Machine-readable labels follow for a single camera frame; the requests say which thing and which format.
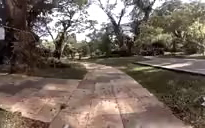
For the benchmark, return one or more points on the reddish stone slab path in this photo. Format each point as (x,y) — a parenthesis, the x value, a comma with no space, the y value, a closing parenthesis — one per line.
(106,100)

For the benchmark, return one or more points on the row of green trees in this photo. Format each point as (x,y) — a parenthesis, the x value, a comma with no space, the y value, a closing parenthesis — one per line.
(150,36)

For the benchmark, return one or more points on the robot's own part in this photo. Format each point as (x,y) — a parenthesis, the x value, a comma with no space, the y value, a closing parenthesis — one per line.
(66,126)

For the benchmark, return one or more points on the grass strip with leaves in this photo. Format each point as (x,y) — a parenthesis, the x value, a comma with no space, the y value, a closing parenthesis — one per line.
(176,90)

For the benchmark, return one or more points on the large dark tree trunk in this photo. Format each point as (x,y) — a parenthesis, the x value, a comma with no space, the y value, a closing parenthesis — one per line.
(18,40)

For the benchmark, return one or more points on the grey asphalt road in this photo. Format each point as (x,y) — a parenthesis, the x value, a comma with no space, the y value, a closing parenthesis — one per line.
(190,65)

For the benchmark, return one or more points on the small grass patch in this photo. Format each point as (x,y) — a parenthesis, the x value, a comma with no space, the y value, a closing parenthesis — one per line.
(6,120)

